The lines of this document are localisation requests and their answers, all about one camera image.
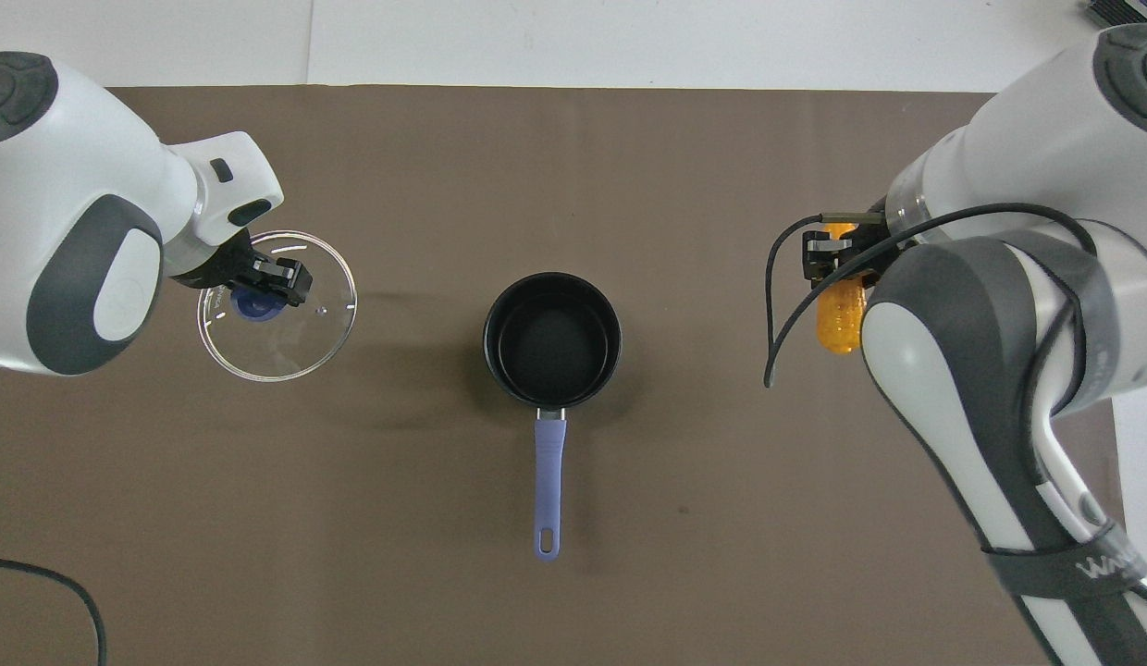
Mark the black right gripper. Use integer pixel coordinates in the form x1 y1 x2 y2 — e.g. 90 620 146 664
802 213 895 297

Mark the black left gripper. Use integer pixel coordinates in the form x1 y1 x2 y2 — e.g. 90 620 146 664
200 229 314 308

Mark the yellow toy corn cob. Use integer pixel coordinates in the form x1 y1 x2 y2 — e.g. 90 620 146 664
816 274 867 356

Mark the glass lid with blue knob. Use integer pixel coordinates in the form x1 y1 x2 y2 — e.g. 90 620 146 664
196 230 359 383

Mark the brown table mat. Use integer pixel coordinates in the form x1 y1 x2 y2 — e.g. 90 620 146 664
0 85 1141 666

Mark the grey ribbed device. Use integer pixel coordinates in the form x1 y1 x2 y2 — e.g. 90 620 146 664
1086 0 1147 29

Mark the dark pot with purple handle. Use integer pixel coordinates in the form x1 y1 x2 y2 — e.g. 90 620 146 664
482 272 623 562

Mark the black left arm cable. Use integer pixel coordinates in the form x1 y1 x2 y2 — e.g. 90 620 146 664
0 555 108 666

